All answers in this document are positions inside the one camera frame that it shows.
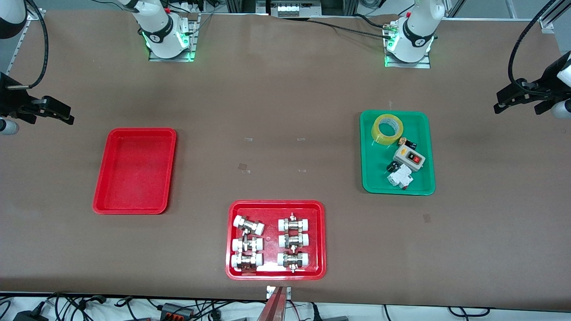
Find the small white marker plate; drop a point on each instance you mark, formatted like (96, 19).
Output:
(269, 292)

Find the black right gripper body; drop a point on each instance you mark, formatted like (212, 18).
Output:
(13, 101)

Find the red stand bar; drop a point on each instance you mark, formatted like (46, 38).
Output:
(273, 310)

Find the black round buzzer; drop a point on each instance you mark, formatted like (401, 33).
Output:
(391, 167)

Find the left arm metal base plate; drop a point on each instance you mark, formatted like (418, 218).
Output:
(424, 64)

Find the white metal pipe fitting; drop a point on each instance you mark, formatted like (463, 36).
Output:
(248, 225)
(293, 260)
(246, 261)
(247, 244)
(294, 240)
(294, 224)

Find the aluminium frame post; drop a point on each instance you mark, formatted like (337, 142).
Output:
(553, 15)
(22, 40)

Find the white power strip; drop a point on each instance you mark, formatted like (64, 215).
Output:
(292, 9)

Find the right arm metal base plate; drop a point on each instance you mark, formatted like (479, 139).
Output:
(192, 44)

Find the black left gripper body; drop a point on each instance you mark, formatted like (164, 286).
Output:
(541, 85)

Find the red plastic tray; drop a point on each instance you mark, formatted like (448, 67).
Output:
(134, 178)
(272, 209)

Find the white circuit breaker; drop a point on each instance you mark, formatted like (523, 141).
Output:
(400, 178)

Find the green plastic tray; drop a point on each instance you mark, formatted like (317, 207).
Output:
(377, 169)

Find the small tape patch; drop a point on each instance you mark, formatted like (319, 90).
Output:
(243, 167)

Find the yellow packing tape roll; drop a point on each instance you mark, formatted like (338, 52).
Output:
(378, 134)

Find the grey on-off switch box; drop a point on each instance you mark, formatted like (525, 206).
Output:
(403, 154)

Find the black plug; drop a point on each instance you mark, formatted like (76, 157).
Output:
(31, 316)

